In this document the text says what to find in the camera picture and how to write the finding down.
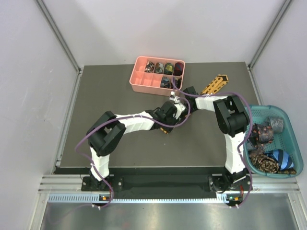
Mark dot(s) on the aluminium frame post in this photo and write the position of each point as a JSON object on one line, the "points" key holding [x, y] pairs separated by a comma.
{"points": [[285, 6], [56, 31]]}

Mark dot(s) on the pink compartment organizer box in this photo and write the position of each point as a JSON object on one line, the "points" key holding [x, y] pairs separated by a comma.
{"points": [[144, 82]]}

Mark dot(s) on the green yellow rolled tie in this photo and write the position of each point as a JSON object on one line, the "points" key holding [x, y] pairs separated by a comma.
{"points": [[168, 69]]}

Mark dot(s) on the blue patterned rolled tie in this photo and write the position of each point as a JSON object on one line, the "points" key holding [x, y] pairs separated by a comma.
{"points": [[165, 82]]}

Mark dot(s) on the right aluminium frame post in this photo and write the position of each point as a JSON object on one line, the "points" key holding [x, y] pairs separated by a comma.
{"points": [[285, 6]]}

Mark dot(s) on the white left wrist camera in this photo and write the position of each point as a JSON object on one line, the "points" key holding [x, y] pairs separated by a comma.
{"points": [[181, 108]]}

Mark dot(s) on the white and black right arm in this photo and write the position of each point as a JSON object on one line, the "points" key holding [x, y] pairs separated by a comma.
{"points": [[233, 121]]}

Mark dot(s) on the blue striped rolled tie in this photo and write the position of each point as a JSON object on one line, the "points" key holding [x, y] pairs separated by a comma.
{"points": [[282, 158]]}

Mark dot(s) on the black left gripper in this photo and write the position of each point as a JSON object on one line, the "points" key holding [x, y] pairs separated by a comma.
{"points": [[174, 120]]}

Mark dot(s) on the multicolour rolled tie in box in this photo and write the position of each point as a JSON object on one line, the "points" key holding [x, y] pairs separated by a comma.
{"points": [[149, 68]]}

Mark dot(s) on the yellow patterned necktie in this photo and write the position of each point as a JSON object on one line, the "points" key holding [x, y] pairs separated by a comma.
{"points": [[216, 84]]}

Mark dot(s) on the maroon rolled tie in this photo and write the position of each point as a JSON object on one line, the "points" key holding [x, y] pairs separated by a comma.
{"points": [[178, 69]]}

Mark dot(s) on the black yellow rolled tie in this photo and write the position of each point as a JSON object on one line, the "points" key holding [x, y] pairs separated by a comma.
{"points": [[176, 82]]}

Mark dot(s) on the dark orange floral rolled tie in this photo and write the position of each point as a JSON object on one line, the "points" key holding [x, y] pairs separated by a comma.
{"points": [[260, 136]]}

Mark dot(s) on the left aluminium frame post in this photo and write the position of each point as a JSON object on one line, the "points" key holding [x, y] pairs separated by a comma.
{"points": [[56, 31]]}

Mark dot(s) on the brown paisley rolled tie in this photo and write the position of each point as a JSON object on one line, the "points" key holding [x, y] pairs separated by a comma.
{"points": [[266, 164]]}

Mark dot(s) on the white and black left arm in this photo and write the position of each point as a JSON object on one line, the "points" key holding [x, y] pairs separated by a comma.
{"points": [[108, 130]]}

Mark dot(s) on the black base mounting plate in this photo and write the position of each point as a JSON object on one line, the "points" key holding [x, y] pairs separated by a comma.
{"points": [[161, 182]]}

